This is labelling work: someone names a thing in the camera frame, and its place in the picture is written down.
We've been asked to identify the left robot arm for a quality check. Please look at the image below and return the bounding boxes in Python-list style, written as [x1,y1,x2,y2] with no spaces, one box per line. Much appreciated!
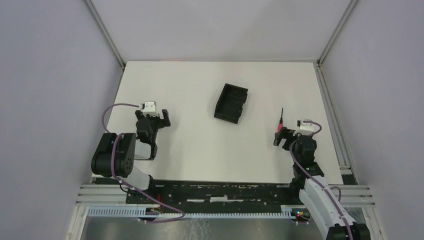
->
[91,109,171,191]

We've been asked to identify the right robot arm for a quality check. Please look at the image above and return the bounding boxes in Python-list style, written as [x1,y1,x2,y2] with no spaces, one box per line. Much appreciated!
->
[273,126,371,240]

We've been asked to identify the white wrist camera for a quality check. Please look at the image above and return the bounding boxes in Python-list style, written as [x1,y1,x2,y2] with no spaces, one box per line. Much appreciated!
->
[293,119,315,136]
[139,101,159,117]

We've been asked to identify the purple cable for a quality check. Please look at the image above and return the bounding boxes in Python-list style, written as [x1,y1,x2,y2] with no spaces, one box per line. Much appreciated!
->
[101,103,186,224]
[289,121,355,240]

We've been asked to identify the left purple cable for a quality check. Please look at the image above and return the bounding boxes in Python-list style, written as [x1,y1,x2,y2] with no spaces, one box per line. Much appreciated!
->
[101,103,186,224]

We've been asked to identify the white slotted cable duct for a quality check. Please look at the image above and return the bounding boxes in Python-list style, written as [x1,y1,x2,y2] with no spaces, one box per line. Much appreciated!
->
[87,206,295,220]

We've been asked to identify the black plastic bin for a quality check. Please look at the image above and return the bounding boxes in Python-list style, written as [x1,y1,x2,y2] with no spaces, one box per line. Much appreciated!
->
[213,83,248,124]

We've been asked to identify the right aluminium corner post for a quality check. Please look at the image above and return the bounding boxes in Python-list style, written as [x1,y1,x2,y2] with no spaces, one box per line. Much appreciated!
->
[317,0,360,66]

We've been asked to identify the aluminium corner post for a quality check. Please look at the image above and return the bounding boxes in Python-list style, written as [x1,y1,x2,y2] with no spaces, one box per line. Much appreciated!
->
[83,0,126,71]
[317,0,360,66]

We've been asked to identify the aluminium front rail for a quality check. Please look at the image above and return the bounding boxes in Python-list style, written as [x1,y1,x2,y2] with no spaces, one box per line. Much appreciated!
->
[75,184,376,208]

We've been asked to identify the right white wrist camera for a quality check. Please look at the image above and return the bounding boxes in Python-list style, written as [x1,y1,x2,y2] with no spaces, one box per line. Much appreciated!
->
[293,119,315,136]

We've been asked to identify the left aluminium corner post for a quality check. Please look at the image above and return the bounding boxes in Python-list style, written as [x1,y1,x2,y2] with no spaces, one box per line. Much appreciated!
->
[83,0,126,71]

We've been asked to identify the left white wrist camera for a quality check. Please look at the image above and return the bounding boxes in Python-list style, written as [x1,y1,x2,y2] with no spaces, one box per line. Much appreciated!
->
[139,101,159,117]

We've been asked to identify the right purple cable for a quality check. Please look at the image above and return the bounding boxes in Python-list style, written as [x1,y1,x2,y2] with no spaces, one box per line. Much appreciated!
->
[289,121,355,240]

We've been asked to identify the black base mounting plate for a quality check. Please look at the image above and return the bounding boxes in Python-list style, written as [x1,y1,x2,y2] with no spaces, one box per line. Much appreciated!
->
[125,179,302,215]

